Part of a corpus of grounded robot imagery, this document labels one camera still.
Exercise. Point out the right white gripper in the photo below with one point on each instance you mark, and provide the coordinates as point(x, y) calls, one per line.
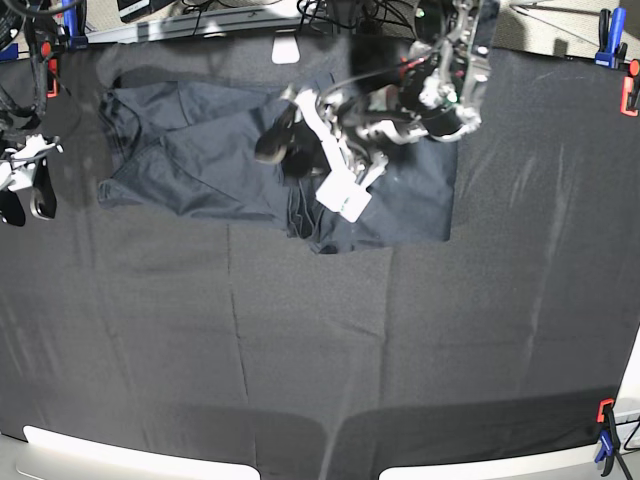
point(27, 167)

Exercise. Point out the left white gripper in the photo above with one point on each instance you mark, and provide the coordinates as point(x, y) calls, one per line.
point(305, 152)

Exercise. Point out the dark navy t-shirt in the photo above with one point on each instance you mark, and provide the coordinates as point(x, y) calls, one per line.
point(187, 147)

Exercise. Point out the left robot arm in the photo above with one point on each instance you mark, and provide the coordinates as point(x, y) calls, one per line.
point(435, 92)

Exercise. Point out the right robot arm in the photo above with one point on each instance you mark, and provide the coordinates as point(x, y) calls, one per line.
point(29, 64)

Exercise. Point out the white tag on cloth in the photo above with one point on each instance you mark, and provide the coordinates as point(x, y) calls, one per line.
point(285, 49)

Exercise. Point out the red clamp left edge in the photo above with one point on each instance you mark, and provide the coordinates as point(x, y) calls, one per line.
point(51, 61)

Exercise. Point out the red clamp edge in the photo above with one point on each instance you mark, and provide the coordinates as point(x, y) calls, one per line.
point(51, 61)
point(629, 104)

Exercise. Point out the blue clamp top left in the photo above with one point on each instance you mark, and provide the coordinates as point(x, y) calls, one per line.
point(74, 24)

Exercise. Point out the black table cloth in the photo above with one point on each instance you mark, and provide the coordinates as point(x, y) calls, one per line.
point(237, 343)

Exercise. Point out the blue clamp top right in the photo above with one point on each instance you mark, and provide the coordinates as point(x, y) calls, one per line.
point(612, 51)

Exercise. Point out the red clamp right edge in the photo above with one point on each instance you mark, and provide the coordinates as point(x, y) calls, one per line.
point(629, 104)

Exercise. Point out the blue orange clamp bottom right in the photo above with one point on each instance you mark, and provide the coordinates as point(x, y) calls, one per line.
point(609, 443)

